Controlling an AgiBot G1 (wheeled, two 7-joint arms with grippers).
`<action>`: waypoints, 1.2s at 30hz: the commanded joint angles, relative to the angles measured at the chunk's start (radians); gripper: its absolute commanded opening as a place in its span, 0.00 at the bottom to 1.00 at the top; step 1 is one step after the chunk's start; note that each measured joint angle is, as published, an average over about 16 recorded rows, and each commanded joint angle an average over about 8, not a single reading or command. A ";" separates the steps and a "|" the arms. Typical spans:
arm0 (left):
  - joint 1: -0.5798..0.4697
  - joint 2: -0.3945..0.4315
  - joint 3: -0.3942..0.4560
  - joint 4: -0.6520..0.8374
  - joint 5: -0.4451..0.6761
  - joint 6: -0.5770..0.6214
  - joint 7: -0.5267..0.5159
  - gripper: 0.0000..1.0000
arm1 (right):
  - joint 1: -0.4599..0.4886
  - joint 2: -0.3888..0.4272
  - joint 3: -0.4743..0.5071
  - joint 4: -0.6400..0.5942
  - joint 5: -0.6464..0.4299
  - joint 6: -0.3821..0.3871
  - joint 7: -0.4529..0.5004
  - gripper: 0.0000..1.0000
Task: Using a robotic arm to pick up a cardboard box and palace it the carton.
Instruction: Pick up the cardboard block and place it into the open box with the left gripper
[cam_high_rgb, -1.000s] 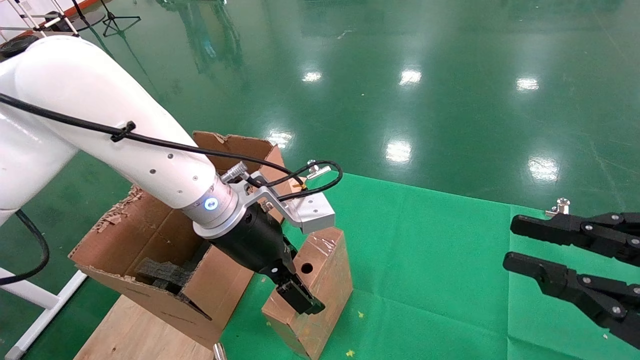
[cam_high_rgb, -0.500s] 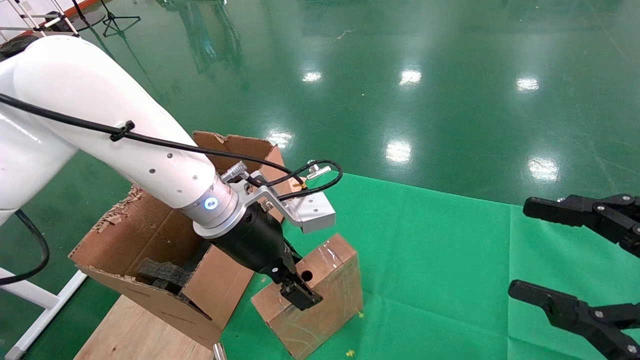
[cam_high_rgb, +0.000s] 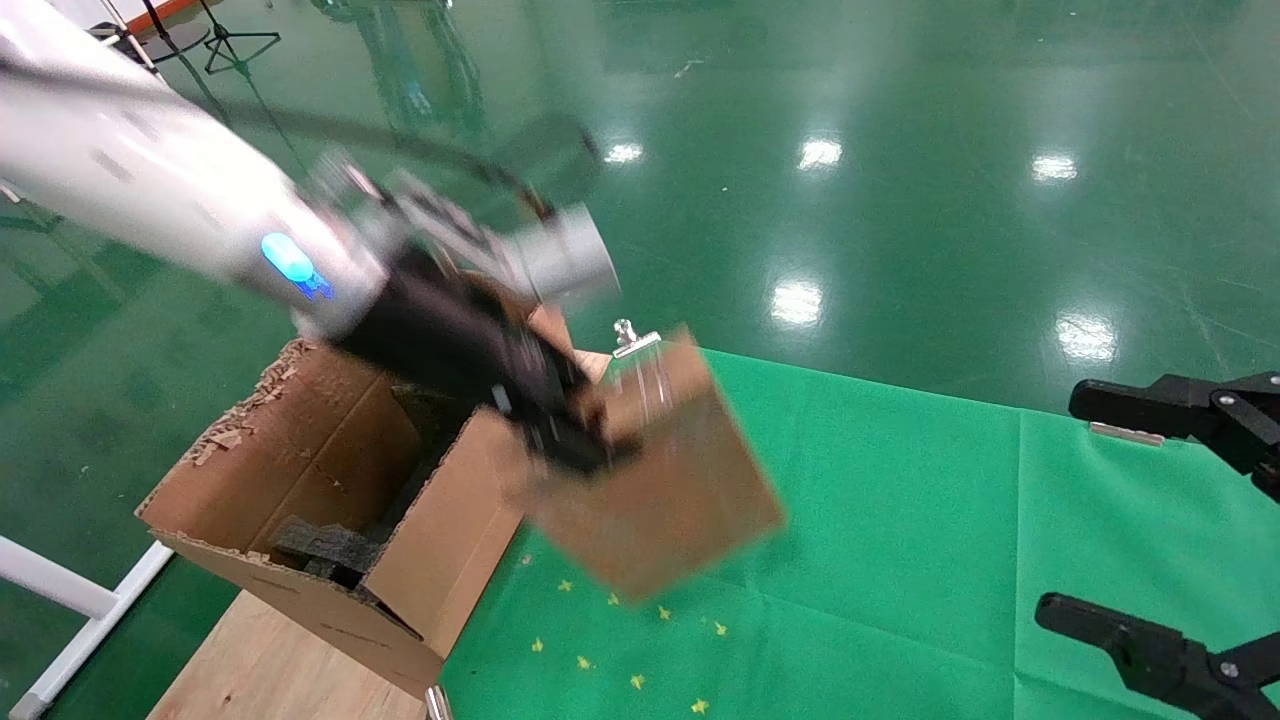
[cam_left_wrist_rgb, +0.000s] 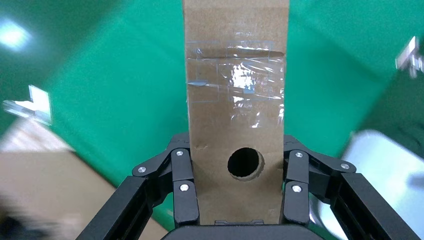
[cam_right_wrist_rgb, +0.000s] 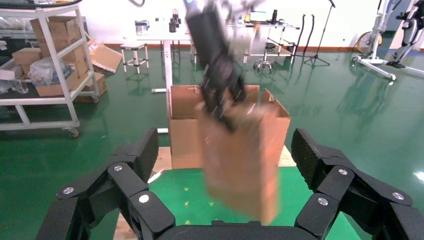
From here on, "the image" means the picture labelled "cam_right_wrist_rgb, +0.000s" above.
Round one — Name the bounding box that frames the small white stool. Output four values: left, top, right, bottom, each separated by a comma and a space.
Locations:
119, 43, 150, 74

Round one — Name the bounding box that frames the brown cardboard storage box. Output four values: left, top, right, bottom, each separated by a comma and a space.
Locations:
12, 47, 43, 66
29, 15, 83, 47
34, 71, 80, 98
74, 72, 108, 104

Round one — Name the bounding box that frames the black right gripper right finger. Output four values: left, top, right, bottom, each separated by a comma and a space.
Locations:
290, 128, 424, 240

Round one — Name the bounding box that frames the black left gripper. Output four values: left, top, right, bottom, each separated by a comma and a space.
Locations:
184, 0, 248, 133

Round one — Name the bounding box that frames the large open cardboard carton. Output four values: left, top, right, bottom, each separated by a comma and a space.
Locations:
167, 84, 292, 170

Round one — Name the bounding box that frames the green table cloth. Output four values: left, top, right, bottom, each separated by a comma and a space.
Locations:
147, 166, 364, 240

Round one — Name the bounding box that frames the white frame desk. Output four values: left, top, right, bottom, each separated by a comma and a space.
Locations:
228, 19, 301, 64

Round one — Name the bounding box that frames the black tripod stand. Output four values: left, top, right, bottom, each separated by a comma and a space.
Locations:
303, 0, 336, 67

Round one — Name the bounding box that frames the clear plastic bag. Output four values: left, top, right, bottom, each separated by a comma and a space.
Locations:
29, 56, 74, 88

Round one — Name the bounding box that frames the small brown cardboard box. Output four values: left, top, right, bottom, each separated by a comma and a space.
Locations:
195, 100, 281, 227

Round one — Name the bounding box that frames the flat leaning cardboard sheet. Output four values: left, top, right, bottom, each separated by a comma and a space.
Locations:
86, 39, 123, 74

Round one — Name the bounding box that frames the white wheeled shelf cart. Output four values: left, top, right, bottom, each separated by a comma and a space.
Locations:
0, 5, 101, 139

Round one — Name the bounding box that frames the white desk with T-foot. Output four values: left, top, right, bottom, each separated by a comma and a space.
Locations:
136, 31, 200, 134

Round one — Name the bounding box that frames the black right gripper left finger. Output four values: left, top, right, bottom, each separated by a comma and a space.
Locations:
34, 127, 176, 240

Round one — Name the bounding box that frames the shiny metal pot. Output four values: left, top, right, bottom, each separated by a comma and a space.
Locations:
134, 19, 151, 37

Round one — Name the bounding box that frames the black round swivel stool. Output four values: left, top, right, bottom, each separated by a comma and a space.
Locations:
252, 42, 276, 74

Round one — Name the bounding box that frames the white black standing machine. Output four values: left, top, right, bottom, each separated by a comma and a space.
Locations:
385, 0, 424, 69

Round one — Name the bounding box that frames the white metal stand frame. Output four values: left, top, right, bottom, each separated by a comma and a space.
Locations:
351, 0, 424, 82

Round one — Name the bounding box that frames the yellow floor fan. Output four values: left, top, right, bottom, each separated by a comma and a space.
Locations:
356, 31, 384, 55

